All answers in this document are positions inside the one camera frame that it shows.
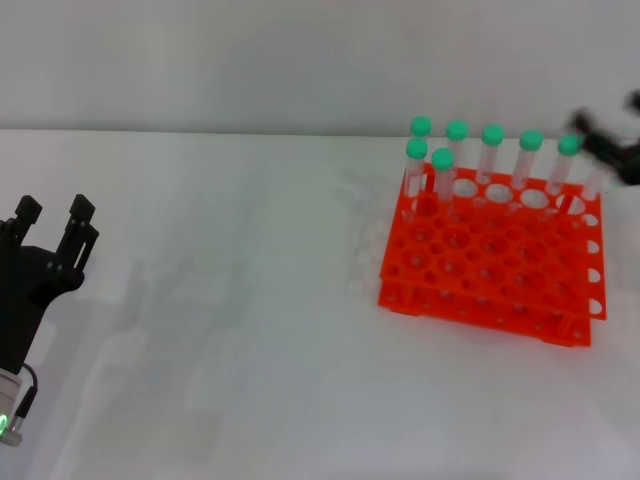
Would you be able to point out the green capped clear test tube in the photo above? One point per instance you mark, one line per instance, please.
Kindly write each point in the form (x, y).
(493, 134)
(567, 145)
(530, 140)
(416, 148)
(592, 184)
(442, 159)
(421, 126)
(457, 130)

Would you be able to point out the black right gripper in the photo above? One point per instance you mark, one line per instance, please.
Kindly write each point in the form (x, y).
(625, 160)

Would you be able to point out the orange plastic test tube rack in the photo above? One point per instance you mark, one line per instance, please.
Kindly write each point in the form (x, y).
(395, 260)

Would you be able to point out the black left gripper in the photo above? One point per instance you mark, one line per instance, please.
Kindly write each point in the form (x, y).
(35, 280)

